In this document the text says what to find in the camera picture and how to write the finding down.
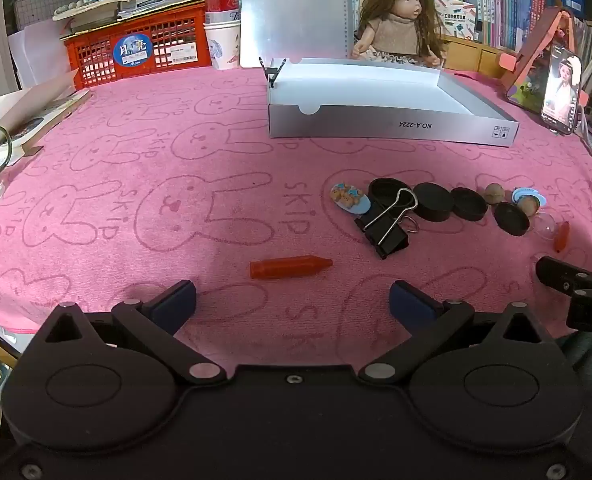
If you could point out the translucent clipboard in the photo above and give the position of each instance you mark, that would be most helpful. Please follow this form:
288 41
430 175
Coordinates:
291 10

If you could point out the black round cap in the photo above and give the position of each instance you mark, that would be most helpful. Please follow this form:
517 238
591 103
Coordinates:
433 202
511 217
468 204
383 187

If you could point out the pink rabbit print towel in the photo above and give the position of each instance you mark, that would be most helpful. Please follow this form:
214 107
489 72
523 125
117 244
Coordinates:
176 160

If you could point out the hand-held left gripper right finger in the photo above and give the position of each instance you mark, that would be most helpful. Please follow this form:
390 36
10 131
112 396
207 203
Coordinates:
411 305

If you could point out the red plastic basket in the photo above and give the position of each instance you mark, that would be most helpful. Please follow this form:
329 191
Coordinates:
166 35

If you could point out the brown haired doll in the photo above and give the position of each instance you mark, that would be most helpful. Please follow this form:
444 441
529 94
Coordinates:
396 25

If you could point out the wooden drawer shelf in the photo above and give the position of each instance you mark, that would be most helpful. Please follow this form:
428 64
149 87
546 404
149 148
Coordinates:
476 57

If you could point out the white paper cup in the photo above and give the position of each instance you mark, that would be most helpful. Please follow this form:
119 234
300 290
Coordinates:
222 42

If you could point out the white paper sheets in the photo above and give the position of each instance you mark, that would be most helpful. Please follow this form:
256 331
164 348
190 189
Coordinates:
36 55

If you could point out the row of shelved books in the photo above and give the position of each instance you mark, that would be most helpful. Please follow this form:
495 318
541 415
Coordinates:
506 5

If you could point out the bear pattern hair clip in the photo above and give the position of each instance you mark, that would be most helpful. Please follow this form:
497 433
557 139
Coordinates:
348 198

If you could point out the smartphone with lit screen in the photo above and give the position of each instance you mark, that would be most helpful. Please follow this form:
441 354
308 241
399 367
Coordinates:
562 87

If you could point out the white stationery print box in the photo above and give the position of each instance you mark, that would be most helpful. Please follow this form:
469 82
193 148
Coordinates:
456 17

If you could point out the clear plastic dome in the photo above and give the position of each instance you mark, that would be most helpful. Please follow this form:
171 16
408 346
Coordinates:
546 226

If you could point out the small black binder clip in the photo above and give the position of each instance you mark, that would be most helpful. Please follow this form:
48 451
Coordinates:
272 74

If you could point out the silver cardboard box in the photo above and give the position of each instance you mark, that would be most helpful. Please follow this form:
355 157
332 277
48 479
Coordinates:
376 125

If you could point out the brown walnut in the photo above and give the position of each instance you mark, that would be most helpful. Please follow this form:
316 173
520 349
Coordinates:
494 193
528 205

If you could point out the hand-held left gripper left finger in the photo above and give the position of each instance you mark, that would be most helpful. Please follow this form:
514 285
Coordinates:
176 302

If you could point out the large black binder clip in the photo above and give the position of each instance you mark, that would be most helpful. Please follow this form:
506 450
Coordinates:
383 237

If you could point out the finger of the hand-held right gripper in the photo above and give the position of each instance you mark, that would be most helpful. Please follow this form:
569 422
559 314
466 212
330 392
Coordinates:
556 271

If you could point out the open booklet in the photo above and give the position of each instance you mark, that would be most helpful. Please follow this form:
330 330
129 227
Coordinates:
36 115

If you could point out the large red plastic cone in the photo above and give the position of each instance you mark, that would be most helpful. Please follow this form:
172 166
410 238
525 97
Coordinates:
286 267

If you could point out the small red plastic cone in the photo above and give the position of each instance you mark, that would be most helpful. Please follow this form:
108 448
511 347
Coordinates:
562 237

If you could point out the pink phone stand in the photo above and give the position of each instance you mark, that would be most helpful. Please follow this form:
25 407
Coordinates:
531 55

